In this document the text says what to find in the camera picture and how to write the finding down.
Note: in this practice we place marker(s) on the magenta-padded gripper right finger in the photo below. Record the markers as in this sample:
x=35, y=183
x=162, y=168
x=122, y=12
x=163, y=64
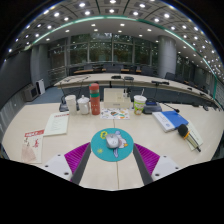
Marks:
x=166, y=165

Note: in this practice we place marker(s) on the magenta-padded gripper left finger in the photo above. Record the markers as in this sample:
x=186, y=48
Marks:
x=57, y=164

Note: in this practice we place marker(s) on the silver computer mouse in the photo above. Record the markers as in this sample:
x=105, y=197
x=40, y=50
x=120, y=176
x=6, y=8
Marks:
x=112, y=141

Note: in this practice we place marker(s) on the round teal cartoon mouse pad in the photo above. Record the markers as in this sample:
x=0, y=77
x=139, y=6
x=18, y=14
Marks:
x=100, y=145

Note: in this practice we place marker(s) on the red and white flyer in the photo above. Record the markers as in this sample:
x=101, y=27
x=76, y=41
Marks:
x=32, y=146

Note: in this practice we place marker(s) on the black handheld microphone yellow band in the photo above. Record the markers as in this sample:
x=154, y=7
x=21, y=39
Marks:
x=184, y=131

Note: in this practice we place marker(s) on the white booklet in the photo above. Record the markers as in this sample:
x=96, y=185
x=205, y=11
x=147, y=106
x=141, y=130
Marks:
x=56, y=124

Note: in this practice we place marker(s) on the white paper sheet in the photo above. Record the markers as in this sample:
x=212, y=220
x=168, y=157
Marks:
x=196, y=133

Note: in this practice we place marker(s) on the blue and white book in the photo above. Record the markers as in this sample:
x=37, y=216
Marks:
x=171, y=120

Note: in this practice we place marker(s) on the white paper cup stack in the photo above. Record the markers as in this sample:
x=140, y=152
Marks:
x=71, y=105

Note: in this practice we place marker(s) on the white lidded ceramic mug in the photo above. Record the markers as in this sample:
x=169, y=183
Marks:
x=83, y=106

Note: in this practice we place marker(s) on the green-printed paper cup with straw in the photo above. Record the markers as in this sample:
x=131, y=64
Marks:
x=139, y=105

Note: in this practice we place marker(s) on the red thermos bottle green band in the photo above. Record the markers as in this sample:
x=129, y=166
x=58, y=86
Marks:
x=95, y=101

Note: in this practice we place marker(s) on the colourful printed leaflet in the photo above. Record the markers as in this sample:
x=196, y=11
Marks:
x=115, y=114

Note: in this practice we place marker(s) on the white air purifier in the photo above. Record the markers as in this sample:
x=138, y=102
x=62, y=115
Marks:
x=40, y=86

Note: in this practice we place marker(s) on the white cardboard box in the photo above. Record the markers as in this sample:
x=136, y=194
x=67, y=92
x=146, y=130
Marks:
x=116, y=98

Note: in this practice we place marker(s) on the long curved conference desk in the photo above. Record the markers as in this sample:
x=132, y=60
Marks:
x=100, y=79

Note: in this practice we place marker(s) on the dark office chairs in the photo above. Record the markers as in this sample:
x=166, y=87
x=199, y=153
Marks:
x=110, y=69

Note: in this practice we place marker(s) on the ceiling lights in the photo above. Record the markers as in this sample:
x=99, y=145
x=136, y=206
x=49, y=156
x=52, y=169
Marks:
x=111, y=10

